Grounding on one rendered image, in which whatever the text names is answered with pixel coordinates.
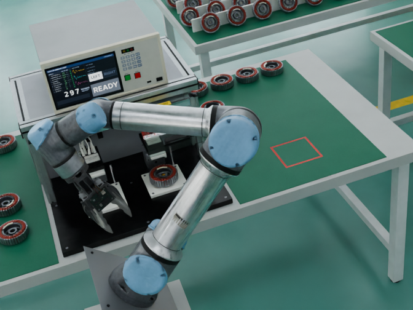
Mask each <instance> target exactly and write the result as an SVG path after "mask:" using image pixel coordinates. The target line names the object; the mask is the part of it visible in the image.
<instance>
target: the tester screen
mask: <svg viewBox="0 0 413 310"><path fill-rule="evenodd" d="M111 68H116V63H115V59H114V54H109V55H105V56H102V57H97V58H93V59H90V60H86V61H83V62H79V63H75V64H72V65H67V66H63V67H60V68H55V69H53V70H48V71H46V72H47V75H48V78H49V82H50V86H51V88H52V92H53V96H54V99H55V102H56V105H57V108H61V107H63V106H67V105H72V104H74V103H78V102H81V101H85V100H89V99H92V98H96V97H100V96H103V95H107V94H110V93H114V92H118V91H121V90H122V89H120V90H116V91H113V92H109V93H105V94H102V95H98V96H95V97H94V96H93V94H92V89H91V86H90V85H92V84H96V83H99V82H103V81H107V80H110V79H114V78H118V77H119V76H118V72H117V75H114V76H110V77H106V78H103V79H99V80H96V81H92V82H90V81H89V76H88V74H93V73H97V72H100V71H104V70H108V69H111ZM116 71H117V68H116ZM77 88H80V92H81V93H80V94H77V95H73V96H70V97H66V98H65V96H64V94H63V92H66V91H69V90H73V89H77ZM120 88H121V87H120ZM87 93H90V97H87V98H83V99H81V100H76V101H72V102H70V103H65V104H63V105H58V103H57V102H58V101H62V100H66V99H69V98H73V97H77V96H80V95H84V94H87Z"/></svg>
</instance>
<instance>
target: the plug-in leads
mask: <svg viewBox="0 0 413 310"><path fill-rule="evenodd" d="M88 139H89V140H90V147H91V152H90V148H89V144H88V143H87V141H86V139H85V141H86V143H87V145H88V152H87V148H86V146H84V141H82V142H81V144H80V143H79V146H80V149H81V153H82V156H85V155H89V154H91V153H92V154H93V153H96V149H95V147H94V145H93V143H92V141H91V139H90V137H88Z"/></svg>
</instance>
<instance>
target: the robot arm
mask: <svg viewBox="0 0 413 310"><path fill-rule="evenodd" d="M102 128H104V129H118V130H132V131H140V132H154V133H169V134H177V135H191V136H199V137H207V139H206V140H205V142H204V143H203V145H202V147H201V148H200V150H199V152H200V157H201V159H200V160H199V162H198V164H197V165H196V166H195V168H194V170H193V171H192V173H191V174H190V176H189V178H188V179H187V180H186V182H185V184H184V185H183V187H182V188H181V189H180V191H179V193H178V194H177V196H176V197H175V199H174V200H173V202H172V203H171V205H170V206H169V208H168V209H167V211H166V212H165V214H164V215H163V217H162V219H161V220H160V219H156V220H153V221H152V222H151V224H149V225H148V228H147V230H146V231H145V233H144V234H143V236H142V237H141V239H140V241H139V242H138V243H137V245H136V247H135V248H134V250H133V251H132V253H131V254H130V256H129V257H128V258H127V259H126V260H125V261H124V262H123V263H121V264H120V265H118V266H117V267H116V268H115V269H114V270H113V271H112V273H111V274H110V276H109V284H110V286H111V288H112V290H113V291H114V293H115V294H116V295H117V296H118V297H119V298H121V299H122V300H124V301H125V302H126V303H128V304H130V305H132V306H136V307H138V308H149V307H151V306H152V305H153V304H154V302H155V301H156V299H157V297H158V294H159V292H160V291H161V290H162V289H163V288H164V287H165V286H166V284H167V280H168V278H169V276H170V275H171V273H172V272H173V270H174V269H175V268H176V266H177V264H178V263H179V261H180V260H181V259H182V257H183V253H182V250H183V249H184V247H185V245H186V244H187V240H188V238H189V236H190V235H191V234H192V232H193V230H194V229H195V227H196V226H197V225H198V223H199V222H200V220H201V219H202V217H203V216H204V214H205V213H206V211H207V210H208V209H209V207H210V205H211V204H212V203H213V201H214V200H215V198H216V196H217V195H218V194H219V192H220V191H221V190H222V188H223V186H224V185H225V184H226V182H227V180H228V179H229V178H230V177H237V176H238V175H239V174H240V172H241V171H242V170H243V168H244V166H245V165H246V163H248V162H249V161H250V160H252V158H253V157H254V156H255V154H256V152H257V150H258V148H259V141H260V138H261V134H262V125H261V121H260V119H259V117H258V116H257V114H256V113H255V112H254V111H252V110H250V109H248V108H245V107H242V106H221V105H211V106H210V107H209V108H194V107H185V106H170V105H154V104H145V103H130V102H121V101H110V100H108V99H107V98H103V97H100V98H94V99H92V100H90V101H89V102H88V103H86V104H84V105H81V106H80V107H78V109H76V110H74V111H73V112H72V113H70V114H68V115H67V116H65V117H64V118H63V119H61V120H59V121H57V122H55V123H53V121H51V120H50V119H44V120H41V121H39V122H38V123H37V124H36V125H34V126H33V127H32V128H31V130H30V131H29V132H28V139H29V141H30V142H31V143H32V144H33V146H34V147H35V148H36V150H38V151H39V152H40V154H41V155H42V156H43V157H44V158H45V160H46V161H47V162H48V163H49V164H50V165H51V166H52V167H53V169H54V170H55V171H56V173H57V174H59V176H61V178H62V179H64V180H65V181H66V182H67V183H74V185H75V186H76V188H77V189H78V190H79V193H80V194H79V198H80V199H82V201H81V204H82V206H83V209H84V211H85V213H86V214H87V215H88V216H89V217H90V218H91V219H92V220H94V221H95V222H96V223H97V224H98V225H100V226H101V227H102V228H103V229H104V230H106V231H107V232H109V233H114V232H113V230H112V228H111V227H110V225H109V224H107V221H106V219H105V218H103V212H102V210H103V209H104V208H105V207H106V206H107V205H108V204H109V203H112V204H116V205H118V207H119V208H120V209H122V210H123V211H124V213H125V214H127V215H128V216H130V217H132V213H131V211H130V208H129V207H128V205H127V203H126V202H125V200H124V199H123V198H122V196H121V195H120V192H119V191H118V190H117V188H116V187H114V186H113V185H111V184H109V183H107V182H106V181H104V182H102V179H99V178H94V179H92V178H91V176H90V174H89V173H88V172H87V170H88V168H89V165H88V164H87V163H86V162H85V161H84V159H83V158H82V156H80V154H81V152H80V151H78V152H77V151H76V149H75V148H74V146H75V145H77V144H78V143H80V142H82V141H83V140H85V139H86V138H88V137H89V136H91V135H93V134H94V133H97V132H99V131H100V130H101V129H102Z"/></svg>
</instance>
